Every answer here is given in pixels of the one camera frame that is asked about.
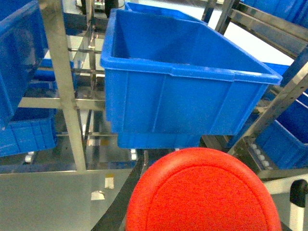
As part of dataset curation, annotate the stainless steel shelf upright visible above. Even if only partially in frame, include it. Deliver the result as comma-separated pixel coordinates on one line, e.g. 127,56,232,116
38,0,86,172

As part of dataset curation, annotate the blue bin lower shelf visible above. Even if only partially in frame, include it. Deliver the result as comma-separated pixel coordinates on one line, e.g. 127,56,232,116
0,108,57,157

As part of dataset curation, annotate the blue bin shelf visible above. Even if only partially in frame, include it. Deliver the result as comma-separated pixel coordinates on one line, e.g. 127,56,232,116
0,0,48,128
0,108,57,157

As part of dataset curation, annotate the blue bin left shelf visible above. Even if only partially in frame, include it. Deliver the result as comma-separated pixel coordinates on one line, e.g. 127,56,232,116
0,0,48,128

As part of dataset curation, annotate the large blue shelf bin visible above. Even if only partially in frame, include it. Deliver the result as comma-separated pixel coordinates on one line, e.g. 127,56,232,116
100,9,282,149

